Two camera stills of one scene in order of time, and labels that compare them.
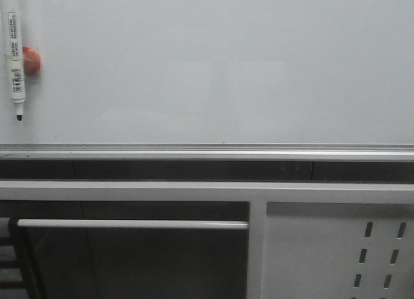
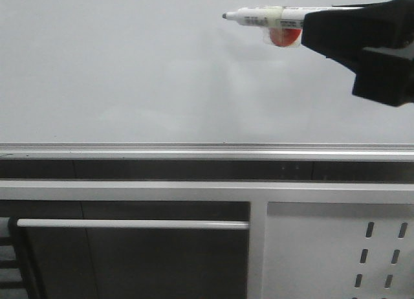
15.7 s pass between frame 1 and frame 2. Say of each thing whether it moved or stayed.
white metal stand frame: stayed
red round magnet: moved
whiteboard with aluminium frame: stayed
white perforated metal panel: stayed
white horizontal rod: stayed
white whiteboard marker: moved
